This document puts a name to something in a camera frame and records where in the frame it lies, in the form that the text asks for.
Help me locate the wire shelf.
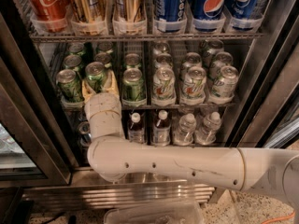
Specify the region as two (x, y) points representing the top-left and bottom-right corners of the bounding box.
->
(30, 33), (265, 43)
(63, 103), (236, 111)

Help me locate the blue Pepsi can left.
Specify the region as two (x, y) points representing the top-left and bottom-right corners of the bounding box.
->
(154, 0), (186, 33)

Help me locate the gold can left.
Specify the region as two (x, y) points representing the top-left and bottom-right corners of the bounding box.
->
(70, 0), (106, 35)

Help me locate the clear plastic bin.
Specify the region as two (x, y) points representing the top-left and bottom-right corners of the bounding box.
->
(104, 199), (206, 224)

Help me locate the stainless steel fridge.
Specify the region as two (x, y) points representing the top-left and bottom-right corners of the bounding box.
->
(0, 0), (299, 211)

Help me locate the white diet can back left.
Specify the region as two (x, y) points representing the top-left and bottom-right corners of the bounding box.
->
(152, 41), (170, 57)

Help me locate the orange cable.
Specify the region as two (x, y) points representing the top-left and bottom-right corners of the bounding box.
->
(261, 211), (296, 224)

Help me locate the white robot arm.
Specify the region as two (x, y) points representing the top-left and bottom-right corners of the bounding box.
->
(85, 93), (299, 212)

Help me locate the white diet can second-row left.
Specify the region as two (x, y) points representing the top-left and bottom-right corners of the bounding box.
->
(154, 53), (173, 69)

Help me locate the brown tea bottle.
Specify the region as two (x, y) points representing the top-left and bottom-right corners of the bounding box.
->
(152, 110), (171, 147)
(128, 113), (145, 144)

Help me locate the green can second-row right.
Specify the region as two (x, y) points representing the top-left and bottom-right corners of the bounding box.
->
(123, 53), (142, 69)

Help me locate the gold can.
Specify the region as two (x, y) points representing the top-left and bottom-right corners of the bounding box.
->
(115, 0), (146, 35)
(70, 0), (106, 35)

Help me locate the white diet can front right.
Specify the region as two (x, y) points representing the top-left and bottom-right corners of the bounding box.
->
(211, 65), (238, 98)

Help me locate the white diet can back right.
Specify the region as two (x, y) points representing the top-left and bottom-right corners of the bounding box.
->
(199, 39), (224, 68)

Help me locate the middle wire shelf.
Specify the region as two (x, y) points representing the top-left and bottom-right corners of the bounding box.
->
(63, 103), (236, 111)

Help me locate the silver can bottom front left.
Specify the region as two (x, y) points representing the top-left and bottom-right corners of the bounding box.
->
(78, 121), (92, 147)

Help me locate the blue Pepsi can middle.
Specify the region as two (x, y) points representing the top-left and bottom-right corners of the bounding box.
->
(192, 0), (224, 32)

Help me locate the red Coca-Cola can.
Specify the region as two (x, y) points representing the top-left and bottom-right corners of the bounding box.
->
(29, 0), (67, 33)

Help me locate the clear water bottle left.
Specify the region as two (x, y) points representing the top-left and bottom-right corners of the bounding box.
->
(174, 113), (196, 146)

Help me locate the fridge glass door right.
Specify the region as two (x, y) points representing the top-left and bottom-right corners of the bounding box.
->
(237, 41), (299, 148)

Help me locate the brown tea bottle left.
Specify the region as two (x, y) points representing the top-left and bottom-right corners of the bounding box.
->
(128, 113), (145, 144)

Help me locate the clear water bottle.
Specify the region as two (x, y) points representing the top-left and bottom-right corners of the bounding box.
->
(174, 113), (196, 146)
(195, 112), (221, 146)

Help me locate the white diet can front middle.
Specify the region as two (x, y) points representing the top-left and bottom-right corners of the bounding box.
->
(182, 66), (206, 99)

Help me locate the fridge glass door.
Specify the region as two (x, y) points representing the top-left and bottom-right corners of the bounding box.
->
(0, 15), (77, 188)
(237, 41), (299, 148)

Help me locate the green can second-row left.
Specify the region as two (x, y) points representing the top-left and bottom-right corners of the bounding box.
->
(63, 54), (85, 78)

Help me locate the clear water bottle right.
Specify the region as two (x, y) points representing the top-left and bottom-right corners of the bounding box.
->
(195, 112), (221, 146)

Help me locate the white diet can second-row middle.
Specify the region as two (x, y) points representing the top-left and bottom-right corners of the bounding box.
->
(179, 52), (202, 79)

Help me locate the blue Pepsi can right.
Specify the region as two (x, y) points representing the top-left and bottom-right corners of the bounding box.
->
(229, 0), (263, 33)

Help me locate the white diet can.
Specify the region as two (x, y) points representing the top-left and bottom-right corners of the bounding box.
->
(153, 66), (175, 100)
(199, 39), (224, 68)
(152, 41), (170, 57)
(211, 65), (238, 98)
(182, 66), (206, 99)

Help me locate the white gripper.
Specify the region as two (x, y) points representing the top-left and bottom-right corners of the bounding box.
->
(82, 70), (121, 119)

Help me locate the white diet can second-row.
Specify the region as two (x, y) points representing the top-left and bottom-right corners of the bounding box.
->
(154, 53), (173, 69)
(179, 52), (202, 79)
(208, 51), (234, 80)

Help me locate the brown tea bottle right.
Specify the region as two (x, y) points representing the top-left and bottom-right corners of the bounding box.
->
(152, 110), (171, 147)

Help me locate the top wire shelf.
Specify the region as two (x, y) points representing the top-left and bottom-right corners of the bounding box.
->
(30, 33), (265, 43)

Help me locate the white diet can front left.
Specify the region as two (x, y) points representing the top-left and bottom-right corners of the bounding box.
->
(153, 66), (175, 100)

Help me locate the white diet can second-row right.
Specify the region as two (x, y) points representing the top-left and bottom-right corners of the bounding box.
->
(208, 51), (234, 80)

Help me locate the gold can right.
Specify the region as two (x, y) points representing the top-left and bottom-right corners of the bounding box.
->
(115, 0), (146, 35)

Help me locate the blue pepsi can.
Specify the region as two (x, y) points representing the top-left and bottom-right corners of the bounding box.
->
(154, 0), (186, 33)
(192, 0), (224, 32)
(229, 0), (263, 33)

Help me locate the fridge glass door left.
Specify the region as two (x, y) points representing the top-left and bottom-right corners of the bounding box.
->
(0, 15), (77, 188)

